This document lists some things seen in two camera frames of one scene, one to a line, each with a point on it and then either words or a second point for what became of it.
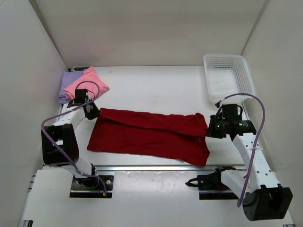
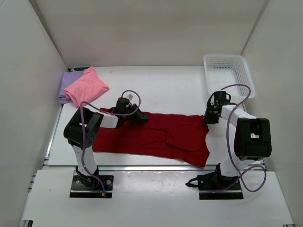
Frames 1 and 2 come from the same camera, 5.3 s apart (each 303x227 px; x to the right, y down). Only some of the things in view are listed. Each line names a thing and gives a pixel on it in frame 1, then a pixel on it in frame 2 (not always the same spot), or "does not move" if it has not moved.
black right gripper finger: [212, 129] -> [210, 116]
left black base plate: [92, 187] does not move
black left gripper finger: [91, 111] -> [139, 117]
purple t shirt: [67, 77] does not move
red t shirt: [171, 136] does not move
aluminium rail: [155, 169] does not move
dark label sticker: [80, 68] does not move
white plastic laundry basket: [227, 75] does not move
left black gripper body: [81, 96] -> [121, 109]
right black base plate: [211, 187] does not move
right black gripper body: [221, 122] -> [212, 106]
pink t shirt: [90, 80] does not move
